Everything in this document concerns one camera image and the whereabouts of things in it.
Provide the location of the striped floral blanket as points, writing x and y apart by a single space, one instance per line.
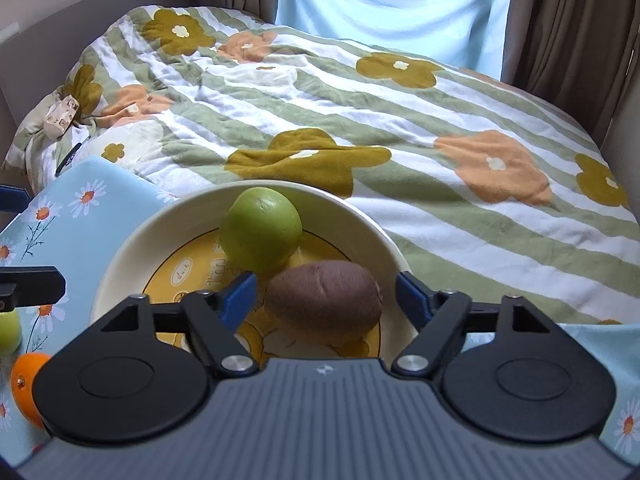
400 160

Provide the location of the orange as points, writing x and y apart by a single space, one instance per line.
25 390

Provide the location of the light blue curtain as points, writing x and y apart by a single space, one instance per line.
390 0

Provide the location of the blue daisy print cloth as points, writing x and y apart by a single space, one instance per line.
90 220

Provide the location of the cream bowl with yellow print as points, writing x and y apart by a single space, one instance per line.
150 240

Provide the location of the brown kiwi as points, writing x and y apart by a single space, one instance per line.
325 300

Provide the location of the beige bed headboard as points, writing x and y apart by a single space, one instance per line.
75 15

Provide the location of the green apple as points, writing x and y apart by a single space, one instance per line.
260 230
9 332

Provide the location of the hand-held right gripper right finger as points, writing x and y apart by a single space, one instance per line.
407 292

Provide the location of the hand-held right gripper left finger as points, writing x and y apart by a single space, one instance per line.
242 296

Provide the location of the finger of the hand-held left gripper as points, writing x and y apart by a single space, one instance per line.
12 197
35 285

